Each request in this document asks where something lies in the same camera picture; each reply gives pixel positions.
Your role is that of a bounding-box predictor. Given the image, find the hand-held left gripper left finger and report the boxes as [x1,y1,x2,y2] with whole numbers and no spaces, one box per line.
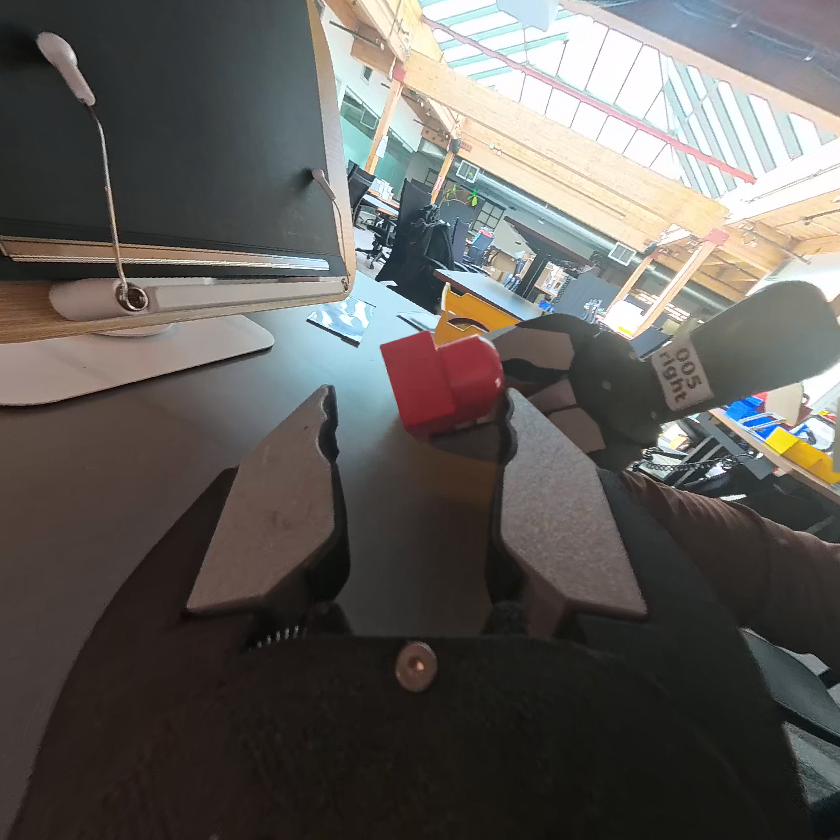
[185,385,351,618]

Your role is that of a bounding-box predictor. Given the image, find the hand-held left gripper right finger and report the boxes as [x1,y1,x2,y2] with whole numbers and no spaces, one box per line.
[487,388,651,639]

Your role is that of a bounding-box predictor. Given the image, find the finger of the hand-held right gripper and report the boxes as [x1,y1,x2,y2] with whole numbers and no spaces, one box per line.
[489,322,578,373]
[521,379,608,456]

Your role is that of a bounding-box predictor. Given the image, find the red toy block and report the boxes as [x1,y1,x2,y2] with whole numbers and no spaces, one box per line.
[379,330,506,442]

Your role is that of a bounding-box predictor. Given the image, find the person's right forearm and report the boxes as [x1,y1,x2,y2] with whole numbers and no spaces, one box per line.
[617,469,840,670]

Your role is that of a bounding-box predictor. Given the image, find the yellow storage bin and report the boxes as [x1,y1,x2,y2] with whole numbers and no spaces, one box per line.
[433,282,526,347]

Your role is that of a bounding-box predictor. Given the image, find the cluster of blue bins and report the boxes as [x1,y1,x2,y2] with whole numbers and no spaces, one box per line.
[725,395,783,429]

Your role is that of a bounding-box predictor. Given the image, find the black jacket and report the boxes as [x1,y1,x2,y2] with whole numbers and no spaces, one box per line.
[375,178,460,312]

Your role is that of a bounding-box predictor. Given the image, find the row of yellow bins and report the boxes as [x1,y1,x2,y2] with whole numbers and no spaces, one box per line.
[764,425,840,487]

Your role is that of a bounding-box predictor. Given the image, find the black office chair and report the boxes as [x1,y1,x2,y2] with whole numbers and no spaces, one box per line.
[346,161,398,266]

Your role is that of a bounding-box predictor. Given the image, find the black board book stand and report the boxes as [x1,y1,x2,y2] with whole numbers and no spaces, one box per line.
[0,0,358,406]

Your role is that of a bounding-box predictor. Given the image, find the coiled black cable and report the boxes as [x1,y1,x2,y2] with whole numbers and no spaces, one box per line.
[633,446,756,481]

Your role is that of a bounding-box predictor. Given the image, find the wire page holder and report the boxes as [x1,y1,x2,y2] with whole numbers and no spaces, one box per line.
[36,31,151,312]
[310,167,350,290]

